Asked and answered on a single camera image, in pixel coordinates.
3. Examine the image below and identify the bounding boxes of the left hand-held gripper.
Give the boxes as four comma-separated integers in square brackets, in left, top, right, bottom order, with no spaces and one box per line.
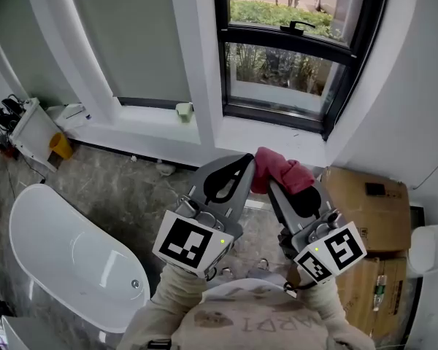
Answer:
[152,154,256,279]

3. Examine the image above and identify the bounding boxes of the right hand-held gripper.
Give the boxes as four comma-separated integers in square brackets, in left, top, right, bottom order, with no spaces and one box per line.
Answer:
[268,180,368,287]

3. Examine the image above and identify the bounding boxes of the red cloth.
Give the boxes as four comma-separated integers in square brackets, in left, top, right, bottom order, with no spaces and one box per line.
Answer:
[250,146,316,196]

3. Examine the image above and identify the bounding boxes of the black framed window glass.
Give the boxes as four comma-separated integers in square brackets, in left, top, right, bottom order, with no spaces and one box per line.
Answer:
[213,0,391,141]

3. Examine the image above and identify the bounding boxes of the person's left forearm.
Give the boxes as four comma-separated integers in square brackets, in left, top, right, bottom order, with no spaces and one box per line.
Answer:
[120,264,207,350]

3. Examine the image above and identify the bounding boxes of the person's right forearm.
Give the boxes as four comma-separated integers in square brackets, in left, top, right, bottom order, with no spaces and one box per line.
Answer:
[299,277,377,350]

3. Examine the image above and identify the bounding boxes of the brown cardboard box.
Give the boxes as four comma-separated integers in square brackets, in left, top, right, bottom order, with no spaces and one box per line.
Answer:
[335,255,419,338]
[319,166,412,257]

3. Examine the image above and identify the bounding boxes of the small black device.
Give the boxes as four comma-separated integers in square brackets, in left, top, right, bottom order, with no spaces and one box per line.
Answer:
[364,182,388,196]

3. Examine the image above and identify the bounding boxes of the pale green plastic holder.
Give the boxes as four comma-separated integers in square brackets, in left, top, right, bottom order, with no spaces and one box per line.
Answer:
[175,102,194,123]

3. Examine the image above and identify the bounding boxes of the clear plastic bottle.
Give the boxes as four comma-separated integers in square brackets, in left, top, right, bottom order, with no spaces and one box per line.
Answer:
[372,274,388,311]

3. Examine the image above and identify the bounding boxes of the person's beige printed shirt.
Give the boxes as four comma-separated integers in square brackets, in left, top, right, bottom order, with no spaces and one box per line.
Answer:
[171,277,337,350]

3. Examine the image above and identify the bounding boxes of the white toilet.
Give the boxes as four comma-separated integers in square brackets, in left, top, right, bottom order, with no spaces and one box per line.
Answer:
[408,224,438,275]

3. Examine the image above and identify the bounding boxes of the white bathtub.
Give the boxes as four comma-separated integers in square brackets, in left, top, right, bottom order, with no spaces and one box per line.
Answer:
[9,183,151,334]

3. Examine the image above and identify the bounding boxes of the yellow plastic cup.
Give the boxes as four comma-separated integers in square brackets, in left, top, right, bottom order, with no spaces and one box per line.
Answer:
[49,132,74,160]

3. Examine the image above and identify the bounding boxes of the white flat box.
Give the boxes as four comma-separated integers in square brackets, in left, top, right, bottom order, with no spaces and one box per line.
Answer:
[47,103,87,127]

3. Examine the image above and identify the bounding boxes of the grey roller blind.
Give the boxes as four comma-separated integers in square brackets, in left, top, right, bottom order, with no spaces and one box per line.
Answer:
[65,0,193,109]
[0,1,77,101]

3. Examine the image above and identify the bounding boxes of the white cabinet panel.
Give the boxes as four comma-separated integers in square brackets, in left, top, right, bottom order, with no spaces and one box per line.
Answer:
[9,98,59,173]

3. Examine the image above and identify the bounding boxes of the black window handle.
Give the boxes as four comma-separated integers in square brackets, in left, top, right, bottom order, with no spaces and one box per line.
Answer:
[280,20,317,34]

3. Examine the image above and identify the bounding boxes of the tangle of black cables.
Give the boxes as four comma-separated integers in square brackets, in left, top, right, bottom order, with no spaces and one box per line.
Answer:
[0,93,25,160]

